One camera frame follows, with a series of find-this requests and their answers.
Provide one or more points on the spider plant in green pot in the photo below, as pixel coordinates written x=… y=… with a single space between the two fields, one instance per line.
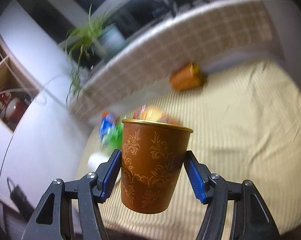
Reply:
x=99 y=37

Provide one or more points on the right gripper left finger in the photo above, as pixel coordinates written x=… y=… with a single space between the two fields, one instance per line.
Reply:
x=52 y=218

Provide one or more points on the red white ceramic vase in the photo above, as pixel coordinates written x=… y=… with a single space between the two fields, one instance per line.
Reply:
x=12 y=108

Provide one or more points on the black power adapter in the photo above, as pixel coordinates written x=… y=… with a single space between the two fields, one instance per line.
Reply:
x=20 y=200

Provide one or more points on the white plastic cup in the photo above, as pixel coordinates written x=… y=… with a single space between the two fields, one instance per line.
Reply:
x=95 y=160

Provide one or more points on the green tea bottle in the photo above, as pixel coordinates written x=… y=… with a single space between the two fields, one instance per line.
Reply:
x=113 y=137

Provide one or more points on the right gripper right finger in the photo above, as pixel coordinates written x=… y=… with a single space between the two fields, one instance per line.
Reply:
x=251 y=216

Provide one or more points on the brown plaid sill cloth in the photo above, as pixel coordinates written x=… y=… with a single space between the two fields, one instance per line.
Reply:
x=193 y=36

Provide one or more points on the brown gold-patterned cup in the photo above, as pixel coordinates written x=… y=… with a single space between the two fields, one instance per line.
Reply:
x=152 y=157

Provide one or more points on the red orange snack carton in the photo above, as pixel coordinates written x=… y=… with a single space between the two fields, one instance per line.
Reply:
x=154 y=114

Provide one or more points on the blue orange-capped bottle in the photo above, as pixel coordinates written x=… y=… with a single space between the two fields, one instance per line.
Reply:
x=108 y=122

